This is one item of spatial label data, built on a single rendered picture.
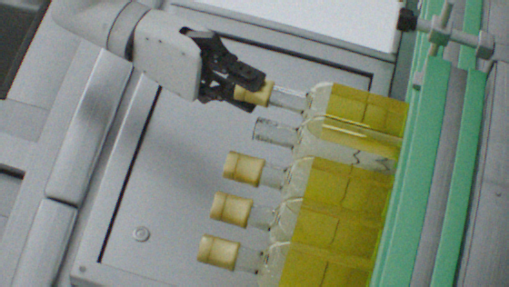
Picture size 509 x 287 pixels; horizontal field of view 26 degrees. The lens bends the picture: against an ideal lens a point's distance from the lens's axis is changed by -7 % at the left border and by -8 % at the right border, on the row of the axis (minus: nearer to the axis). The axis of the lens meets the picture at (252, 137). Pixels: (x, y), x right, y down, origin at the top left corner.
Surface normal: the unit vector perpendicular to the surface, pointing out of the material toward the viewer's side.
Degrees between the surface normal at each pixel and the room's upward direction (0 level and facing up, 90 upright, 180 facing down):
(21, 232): 90
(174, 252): 90
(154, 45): 73
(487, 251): 90
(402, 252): 90
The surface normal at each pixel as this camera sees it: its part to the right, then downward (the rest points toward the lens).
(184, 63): -0.48, 0.65
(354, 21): 0.11, -0.56
